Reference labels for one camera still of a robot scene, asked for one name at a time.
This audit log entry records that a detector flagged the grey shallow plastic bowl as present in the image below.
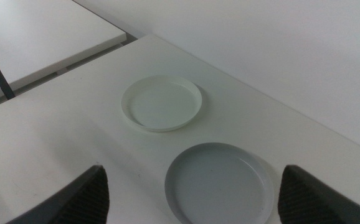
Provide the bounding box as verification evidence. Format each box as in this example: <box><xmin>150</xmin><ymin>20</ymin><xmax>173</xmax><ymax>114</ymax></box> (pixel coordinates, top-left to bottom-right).
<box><xmin>164</xmin><ymin>142</ymin><xmax>275</xmax><ymax>224</ymax></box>

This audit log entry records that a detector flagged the white shallow plastic bowl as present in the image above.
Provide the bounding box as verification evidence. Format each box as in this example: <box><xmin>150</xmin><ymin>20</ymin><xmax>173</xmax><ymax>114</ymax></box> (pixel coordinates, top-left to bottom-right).
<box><xmin>120</xmin><ymin>75</ymin><xmax>204</xmax><ymax>133</ymax></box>

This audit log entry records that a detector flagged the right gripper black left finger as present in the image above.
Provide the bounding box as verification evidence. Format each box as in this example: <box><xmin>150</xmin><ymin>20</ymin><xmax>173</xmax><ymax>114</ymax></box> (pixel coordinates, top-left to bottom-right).
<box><xmin>7</xmin><ymin>164</ymin><xmax>110</xmax><ymax>224</ymax></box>

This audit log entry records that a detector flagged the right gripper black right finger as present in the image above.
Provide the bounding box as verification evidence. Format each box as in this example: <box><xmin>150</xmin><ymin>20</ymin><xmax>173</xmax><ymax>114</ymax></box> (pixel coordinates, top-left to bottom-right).
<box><xmin>277</xmin><ymin>164</ymin><xmax>360</xmax><ymax>224</ymax></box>

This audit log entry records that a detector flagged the white side table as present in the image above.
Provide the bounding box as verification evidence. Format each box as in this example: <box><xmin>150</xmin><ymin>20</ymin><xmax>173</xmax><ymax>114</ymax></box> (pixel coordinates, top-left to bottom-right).
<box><xmin>0</xmin><ymin>0</ymin><xmax>128</xmax><ymax>107</ymax></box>

